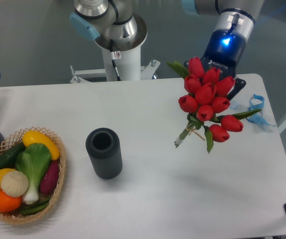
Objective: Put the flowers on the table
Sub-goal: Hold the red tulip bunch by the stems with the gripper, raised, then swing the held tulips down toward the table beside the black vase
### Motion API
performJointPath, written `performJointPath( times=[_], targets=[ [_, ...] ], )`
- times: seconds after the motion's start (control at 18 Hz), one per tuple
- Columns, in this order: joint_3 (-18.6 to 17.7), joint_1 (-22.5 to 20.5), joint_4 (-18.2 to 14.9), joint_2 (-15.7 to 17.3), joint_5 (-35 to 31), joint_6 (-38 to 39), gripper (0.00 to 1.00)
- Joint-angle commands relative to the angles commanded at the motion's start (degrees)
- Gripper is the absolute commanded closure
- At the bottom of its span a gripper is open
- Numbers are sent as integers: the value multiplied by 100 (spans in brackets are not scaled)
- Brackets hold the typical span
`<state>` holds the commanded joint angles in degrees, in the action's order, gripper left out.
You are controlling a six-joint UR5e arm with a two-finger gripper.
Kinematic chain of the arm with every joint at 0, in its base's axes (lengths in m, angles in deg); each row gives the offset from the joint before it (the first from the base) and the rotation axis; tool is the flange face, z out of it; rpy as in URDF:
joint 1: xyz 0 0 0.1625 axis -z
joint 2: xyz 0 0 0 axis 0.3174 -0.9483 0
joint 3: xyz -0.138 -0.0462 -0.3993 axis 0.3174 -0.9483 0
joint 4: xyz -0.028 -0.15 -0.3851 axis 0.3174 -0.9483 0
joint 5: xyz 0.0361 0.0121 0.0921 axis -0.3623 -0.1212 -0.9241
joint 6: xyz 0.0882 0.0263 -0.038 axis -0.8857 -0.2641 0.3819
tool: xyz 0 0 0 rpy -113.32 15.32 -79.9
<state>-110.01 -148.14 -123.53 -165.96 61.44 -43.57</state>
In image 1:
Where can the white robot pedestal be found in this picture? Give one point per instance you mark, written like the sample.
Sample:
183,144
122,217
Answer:
118,66

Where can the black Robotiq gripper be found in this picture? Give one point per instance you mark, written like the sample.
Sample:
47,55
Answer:
224,52

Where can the purple sweet potato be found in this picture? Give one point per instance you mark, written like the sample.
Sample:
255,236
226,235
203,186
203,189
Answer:
49,181

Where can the green cucumber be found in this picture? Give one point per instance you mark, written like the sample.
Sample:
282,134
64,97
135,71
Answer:
8,157

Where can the green bok choy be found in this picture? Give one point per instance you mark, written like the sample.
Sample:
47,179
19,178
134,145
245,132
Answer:
33,162

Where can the white garlic bulb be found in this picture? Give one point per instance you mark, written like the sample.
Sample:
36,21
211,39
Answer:
14,183

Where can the woven wicker basket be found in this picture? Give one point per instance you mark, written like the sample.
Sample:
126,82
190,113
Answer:
13,217

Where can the red tulip bouquet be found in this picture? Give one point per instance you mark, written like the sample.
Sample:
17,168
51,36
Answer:
204,103

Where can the orange fruit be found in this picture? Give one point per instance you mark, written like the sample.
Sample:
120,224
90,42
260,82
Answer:
8,203

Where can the blue ribbon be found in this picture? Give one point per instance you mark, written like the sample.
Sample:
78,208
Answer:
254,113

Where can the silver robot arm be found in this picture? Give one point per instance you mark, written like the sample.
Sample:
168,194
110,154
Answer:
119,32

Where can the green bean pod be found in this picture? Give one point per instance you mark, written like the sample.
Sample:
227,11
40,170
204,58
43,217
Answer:
34,208

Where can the dark grey ribbed vase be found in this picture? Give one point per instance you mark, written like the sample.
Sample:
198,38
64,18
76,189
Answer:
103,147

